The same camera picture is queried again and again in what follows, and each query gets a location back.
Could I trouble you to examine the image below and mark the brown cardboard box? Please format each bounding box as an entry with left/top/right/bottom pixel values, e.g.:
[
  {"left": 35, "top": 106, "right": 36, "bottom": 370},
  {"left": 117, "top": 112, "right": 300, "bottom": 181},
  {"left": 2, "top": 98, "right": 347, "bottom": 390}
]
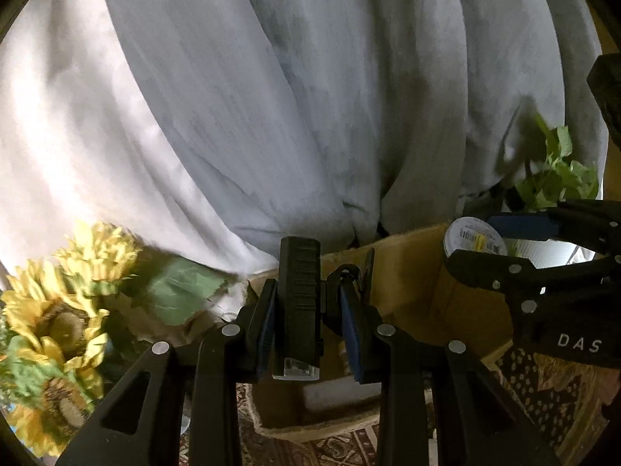
[{"left": 243, "top": 223, "right": 516, "bottom": 443}]

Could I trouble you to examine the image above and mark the black rectangular flashlight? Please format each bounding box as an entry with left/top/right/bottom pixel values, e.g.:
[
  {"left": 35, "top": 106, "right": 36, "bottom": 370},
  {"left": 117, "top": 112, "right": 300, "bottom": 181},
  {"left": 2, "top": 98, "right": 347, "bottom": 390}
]
[{"left": 272, "top": 236, "right": 325, "bottom": 382}]

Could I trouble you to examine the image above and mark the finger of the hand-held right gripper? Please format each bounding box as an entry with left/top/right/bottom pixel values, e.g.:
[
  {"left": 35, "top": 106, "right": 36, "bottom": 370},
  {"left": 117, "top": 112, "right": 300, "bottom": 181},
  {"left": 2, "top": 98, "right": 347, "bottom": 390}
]
[
  {"left": 486, "top": 198, "right": 621, "bottom": 256},
  {"left": 445, "top": 247, "right": 621, "bottom": 304}
]

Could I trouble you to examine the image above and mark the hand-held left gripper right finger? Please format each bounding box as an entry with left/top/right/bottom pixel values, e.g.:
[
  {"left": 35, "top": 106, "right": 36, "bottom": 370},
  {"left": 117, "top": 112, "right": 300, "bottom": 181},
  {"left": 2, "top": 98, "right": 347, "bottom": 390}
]
[{"left": 324, "top": 264, "right": 564, "bottom": 466}]

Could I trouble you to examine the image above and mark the green leafy plant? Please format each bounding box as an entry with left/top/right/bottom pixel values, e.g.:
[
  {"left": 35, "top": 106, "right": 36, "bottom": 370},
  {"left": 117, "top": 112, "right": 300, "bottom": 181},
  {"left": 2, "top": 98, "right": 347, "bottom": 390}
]
[{"left": 505, "top": 114, "right": 602, "bottom": 214}]

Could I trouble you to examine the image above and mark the grey curtain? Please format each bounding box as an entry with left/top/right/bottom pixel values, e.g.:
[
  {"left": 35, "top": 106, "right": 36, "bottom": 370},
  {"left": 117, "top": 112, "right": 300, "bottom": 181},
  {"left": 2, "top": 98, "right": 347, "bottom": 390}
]
[{"left": 97, "top": 0, "right": 609, "bottom": 256}]

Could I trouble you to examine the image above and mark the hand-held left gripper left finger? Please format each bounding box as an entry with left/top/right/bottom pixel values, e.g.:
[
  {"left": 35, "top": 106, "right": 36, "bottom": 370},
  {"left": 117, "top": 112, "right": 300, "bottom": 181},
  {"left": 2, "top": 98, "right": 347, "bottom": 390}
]
[{"left": 56, "top": 279, "right": 281, "bottom": 466}]

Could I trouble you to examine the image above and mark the artificial sunflower bouquet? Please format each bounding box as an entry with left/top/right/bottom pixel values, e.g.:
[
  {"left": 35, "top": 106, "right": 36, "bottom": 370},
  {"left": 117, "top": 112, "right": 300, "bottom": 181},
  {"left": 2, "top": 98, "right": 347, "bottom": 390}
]
[{"left": 0, "top": 221, "right": 234, "bottom": 458}]

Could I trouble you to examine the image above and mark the white plant pot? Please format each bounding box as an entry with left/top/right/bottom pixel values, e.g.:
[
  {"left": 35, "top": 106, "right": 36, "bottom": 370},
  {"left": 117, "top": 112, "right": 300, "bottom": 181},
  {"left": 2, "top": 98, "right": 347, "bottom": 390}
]
[{"left": 505, "top": 237, "right": 585, "bottom": 269}]

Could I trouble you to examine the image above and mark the pale pink curtain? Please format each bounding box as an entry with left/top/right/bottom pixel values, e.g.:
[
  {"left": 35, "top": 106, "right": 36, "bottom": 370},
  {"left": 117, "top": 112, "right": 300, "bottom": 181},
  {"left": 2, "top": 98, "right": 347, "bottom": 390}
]
[{"left": 0, "top": 0, "right": 292, "bottom": 282}]

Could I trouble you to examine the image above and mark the round tin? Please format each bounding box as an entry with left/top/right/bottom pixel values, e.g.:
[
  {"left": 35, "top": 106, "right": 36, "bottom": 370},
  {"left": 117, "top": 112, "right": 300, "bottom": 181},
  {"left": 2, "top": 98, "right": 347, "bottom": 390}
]
[{"left": 443, "top": 215, "right": 508, "bottom": 263}]

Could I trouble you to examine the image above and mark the patterned fringed rug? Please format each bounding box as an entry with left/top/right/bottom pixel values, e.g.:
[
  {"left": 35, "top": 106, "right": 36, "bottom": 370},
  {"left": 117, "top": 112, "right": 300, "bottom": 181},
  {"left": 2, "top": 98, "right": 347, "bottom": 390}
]
[{"left": 179, "top": 344, "right": 621, "bottom": 466}]

